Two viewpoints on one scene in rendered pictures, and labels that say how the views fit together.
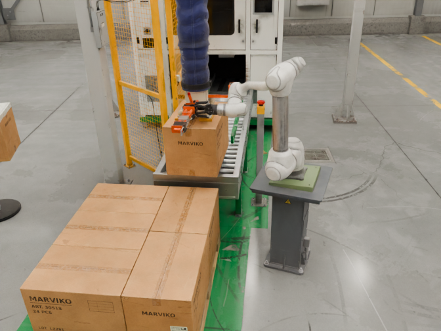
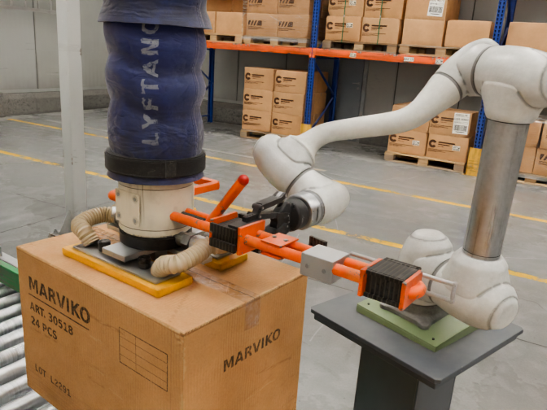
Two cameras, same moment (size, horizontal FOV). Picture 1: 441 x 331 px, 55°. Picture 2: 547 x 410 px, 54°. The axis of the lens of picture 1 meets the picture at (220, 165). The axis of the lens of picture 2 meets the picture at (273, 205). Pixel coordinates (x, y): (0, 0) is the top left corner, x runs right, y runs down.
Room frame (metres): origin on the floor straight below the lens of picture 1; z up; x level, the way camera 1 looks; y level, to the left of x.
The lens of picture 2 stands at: (2.38, 1.12, 1.57)
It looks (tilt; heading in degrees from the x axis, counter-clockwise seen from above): 16 degrees down; 297
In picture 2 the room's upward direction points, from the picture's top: 4 degrees clockwise
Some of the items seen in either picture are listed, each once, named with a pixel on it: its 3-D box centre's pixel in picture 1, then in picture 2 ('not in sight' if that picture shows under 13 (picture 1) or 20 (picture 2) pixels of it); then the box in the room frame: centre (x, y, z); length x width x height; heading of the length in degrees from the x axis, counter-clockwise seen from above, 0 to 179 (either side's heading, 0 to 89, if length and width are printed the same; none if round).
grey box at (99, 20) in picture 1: (101, 28); not in sight; (3.84, 1.01, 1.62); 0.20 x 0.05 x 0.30; 172
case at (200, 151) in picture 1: (198, 136); (159, 331); (3.15, 0.17, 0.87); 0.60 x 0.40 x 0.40; 170
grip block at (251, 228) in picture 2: (189, 108); (237, 232); (2.92, 0.21, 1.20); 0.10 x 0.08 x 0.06; 81
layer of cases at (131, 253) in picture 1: (138, 253); not in sight; (2.34, 0.59, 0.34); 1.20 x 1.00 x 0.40; 172
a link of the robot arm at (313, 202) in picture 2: (221, 110); (302, 210); (2.87, -0.02, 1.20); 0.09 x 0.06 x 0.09; 172
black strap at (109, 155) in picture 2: (196, 83); (157, 158); (3.16, 0.17, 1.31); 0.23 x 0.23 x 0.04
